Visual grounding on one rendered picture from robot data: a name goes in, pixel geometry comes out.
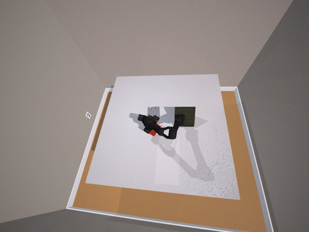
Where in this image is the red square plate with corner holes and grey block handle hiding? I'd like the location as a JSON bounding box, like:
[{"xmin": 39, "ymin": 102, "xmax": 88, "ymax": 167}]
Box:
[{"xmin": 150, "ymin": 130, "xmax": 156, "ymax": 136}]

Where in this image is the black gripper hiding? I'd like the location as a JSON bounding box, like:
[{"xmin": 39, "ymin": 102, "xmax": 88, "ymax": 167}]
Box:
[{"xmin": 144, "ymin": 115, "xmax": 159, "ymax": 134}]

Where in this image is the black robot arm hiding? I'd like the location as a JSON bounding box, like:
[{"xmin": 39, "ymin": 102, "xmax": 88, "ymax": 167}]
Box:
[{"xmin": 138, "ymin": 114, "xmax": 185, "ymax": 140}]

